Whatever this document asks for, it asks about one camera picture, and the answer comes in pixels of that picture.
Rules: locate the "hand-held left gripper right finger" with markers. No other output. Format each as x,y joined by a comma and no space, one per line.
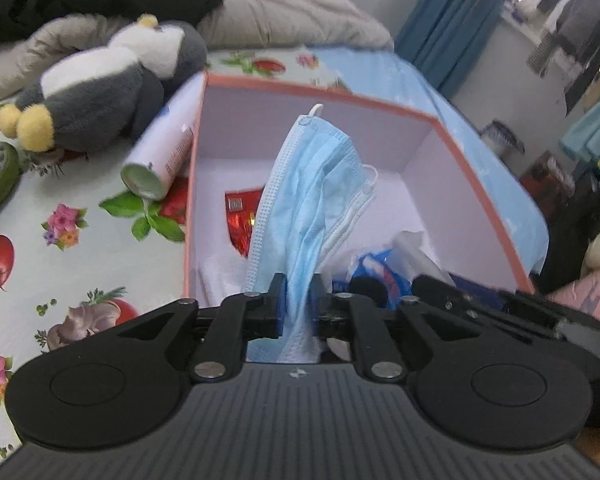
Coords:
320,310

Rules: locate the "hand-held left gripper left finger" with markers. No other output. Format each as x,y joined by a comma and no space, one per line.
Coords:
278,310

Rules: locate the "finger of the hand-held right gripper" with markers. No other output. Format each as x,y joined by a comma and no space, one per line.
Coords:
460,297

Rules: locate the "white tissue paper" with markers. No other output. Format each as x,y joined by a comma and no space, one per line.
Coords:
225,280

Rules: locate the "blue plastic packet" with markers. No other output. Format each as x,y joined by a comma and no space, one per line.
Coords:
387,270

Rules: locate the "red snack packet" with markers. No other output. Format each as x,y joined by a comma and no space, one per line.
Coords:
240,225

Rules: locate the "blue face mask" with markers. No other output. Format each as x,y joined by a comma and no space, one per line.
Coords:
305,200

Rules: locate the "pink cardboard box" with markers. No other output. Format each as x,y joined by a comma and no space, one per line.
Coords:
240,125

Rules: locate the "red bin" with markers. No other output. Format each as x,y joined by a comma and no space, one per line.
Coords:
545,180

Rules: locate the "white trash bin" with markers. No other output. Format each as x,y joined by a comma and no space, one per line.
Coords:
500,140

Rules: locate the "hanging teal cloth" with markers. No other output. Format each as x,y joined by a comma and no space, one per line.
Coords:
590,135

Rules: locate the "white spray can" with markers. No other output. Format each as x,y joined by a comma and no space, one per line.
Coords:
165,145

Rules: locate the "fruit-print mat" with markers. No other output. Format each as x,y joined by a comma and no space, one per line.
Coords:
55,270

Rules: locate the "hanging striped garment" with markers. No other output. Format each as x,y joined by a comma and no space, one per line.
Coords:
540,55

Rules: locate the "blue curtain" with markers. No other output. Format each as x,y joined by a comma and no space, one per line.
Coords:
445,25

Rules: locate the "grey penguin plush toy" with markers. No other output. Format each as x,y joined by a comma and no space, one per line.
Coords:
105,90

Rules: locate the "grey duvet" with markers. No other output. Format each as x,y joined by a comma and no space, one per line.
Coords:
290,5

